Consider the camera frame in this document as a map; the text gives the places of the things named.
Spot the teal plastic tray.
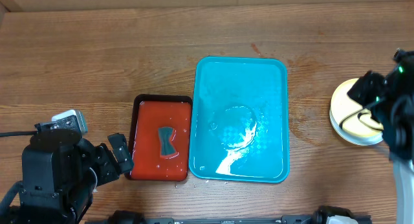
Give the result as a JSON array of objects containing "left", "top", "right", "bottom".
[{"left": 189, "top": 56, "right": 290, "bottom": 183}]

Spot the light blue plate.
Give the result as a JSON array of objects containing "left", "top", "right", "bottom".
[{"left": 329, "top": 111, "right": 383, "bottom": 146}]

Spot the hourglass green red sponge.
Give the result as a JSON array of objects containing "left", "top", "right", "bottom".
[{"left": 158, "top": 126, "right": 178, "bottom": 159}]

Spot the red black small tray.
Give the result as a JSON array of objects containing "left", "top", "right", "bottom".
[{"left": 127, "top": 94, "right": 192, "bottom": 181}]

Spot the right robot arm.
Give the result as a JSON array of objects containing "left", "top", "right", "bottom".
[{"left": 347, "top": 49, "right": 413, "bottom": 224}]

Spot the yellow plate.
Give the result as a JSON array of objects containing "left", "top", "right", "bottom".
[{"left": 330, "top": 78, "right": 383, "bottom": 137}]

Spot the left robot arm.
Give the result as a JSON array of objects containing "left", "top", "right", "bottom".
[{"left": 1, "top": 121, "right": 134, "bottom": 223}]

